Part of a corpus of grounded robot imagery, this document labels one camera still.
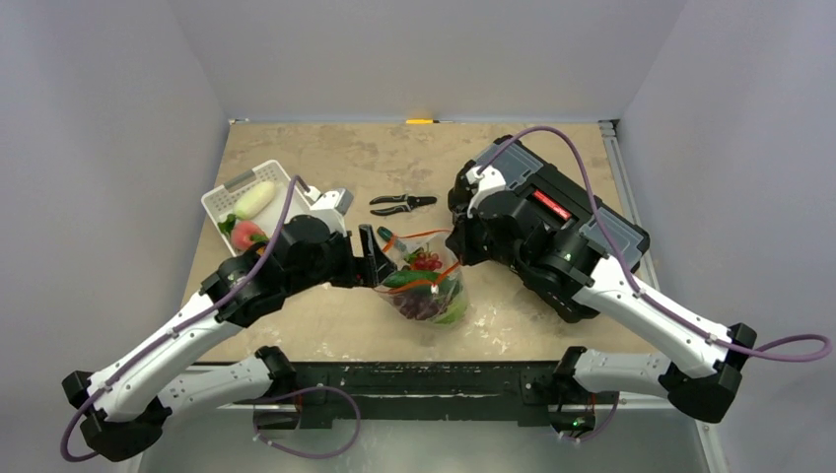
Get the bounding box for green toy cabbage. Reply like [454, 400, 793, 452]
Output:
[434, 282, 469, 325]

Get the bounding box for toy peach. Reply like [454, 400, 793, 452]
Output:
[230, 221, 269, 251]

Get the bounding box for white plastic basket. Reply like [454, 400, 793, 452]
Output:
[200, 160, 291, 255]

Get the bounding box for black plastic toolbox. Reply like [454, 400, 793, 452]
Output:
[448, 136, 651, 323]

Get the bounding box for green toy cucumber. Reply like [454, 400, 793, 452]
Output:
[383, 269, 440, 289]

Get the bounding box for green toy leaf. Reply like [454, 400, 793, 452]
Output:
[216, 213, 238, 237]

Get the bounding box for white toy radish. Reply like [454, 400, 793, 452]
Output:
[232, 181, 276, 220]

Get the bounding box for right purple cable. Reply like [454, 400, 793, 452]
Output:
[476, 125, 834, 365]

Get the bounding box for black pliers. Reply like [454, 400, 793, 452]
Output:
[369, 194, 438, 217]

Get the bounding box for clear zip top bag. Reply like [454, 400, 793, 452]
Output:
[375, 227, 468, 327]

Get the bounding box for purple toy grapes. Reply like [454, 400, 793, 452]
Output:
[391, 250, 452, 322]

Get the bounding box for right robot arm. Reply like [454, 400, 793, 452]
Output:
[447, 189, 756, 424]

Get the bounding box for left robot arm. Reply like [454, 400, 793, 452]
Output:
[62, 214, 395, 462]

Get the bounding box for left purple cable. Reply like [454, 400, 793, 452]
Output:
[59, 174, 312, 463]

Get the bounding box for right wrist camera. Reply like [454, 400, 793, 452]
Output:
[465, 165, 506, 218]

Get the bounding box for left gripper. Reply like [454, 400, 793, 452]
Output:
[285, 224, 395, 297]

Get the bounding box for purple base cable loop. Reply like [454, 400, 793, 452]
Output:
[251, 384, 365, 459]

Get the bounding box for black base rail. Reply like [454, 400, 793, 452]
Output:
[256, 361, 617, 431]

